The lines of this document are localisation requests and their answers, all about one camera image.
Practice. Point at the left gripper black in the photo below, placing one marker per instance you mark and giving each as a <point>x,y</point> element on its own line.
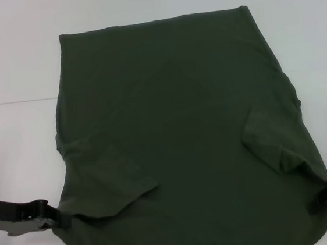
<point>3,215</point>

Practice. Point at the dark green t-shirt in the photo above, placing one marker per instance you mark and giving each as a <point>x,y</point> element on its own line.
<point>167,128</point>

